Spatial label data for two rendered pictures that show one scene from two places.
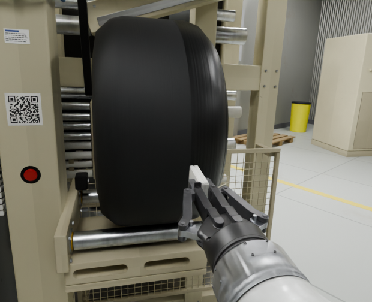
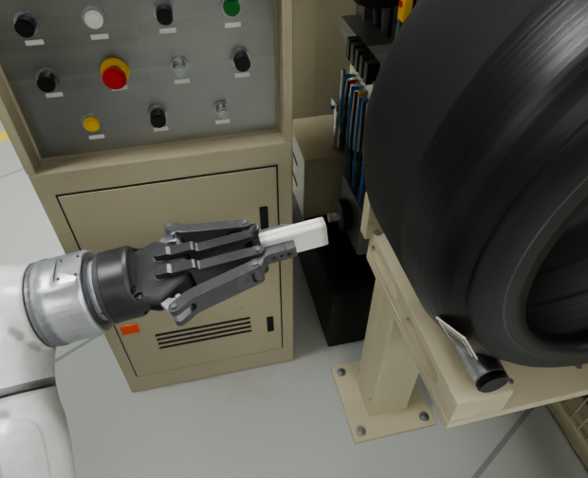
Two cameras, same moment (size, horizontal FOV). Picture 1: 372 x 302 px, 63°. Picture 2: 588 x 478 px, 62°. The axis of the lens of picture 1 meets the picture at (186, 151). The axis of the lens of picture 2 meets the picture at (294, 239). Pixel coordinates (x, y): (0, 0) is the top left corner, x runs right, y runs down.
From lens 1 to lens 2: 66 cm
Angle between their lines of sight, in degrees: 81
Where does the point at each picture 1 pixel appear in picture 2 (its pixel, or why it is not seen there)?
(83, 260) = (382, 244)
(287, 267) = (31, 283)
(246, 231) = (102, 262)
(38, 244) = not seen: hidden behind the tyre
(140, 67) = (436, 14)
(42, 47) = not seen: outside the picture
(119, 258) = (396, 280)
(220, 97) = (499, 167)
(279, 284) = (16, 273)
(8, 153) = not seen: hidden behind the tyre
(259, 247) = (69, 267)
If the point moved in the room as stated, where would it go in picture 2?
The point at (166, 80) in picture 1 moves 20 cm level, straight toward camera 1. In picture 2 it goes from (440, 63) to (220, 66)
